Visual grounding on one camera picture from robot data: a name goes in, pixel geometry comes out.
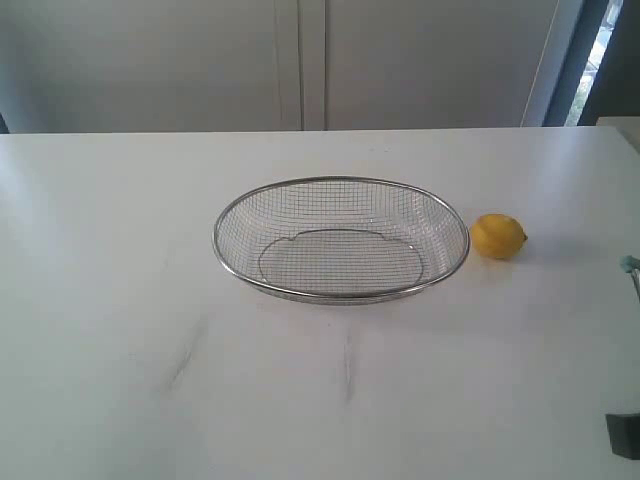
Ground metal wire mesh basket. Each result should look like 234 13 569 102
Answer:
211 176 471 305

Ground yellow lemon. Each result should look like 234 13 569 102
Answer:
470 214 528 260

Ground teal handled peeler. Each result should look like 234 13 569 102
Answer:
620 255 640 299

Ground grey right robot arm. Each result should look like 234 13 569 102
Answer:
605 413 640 460

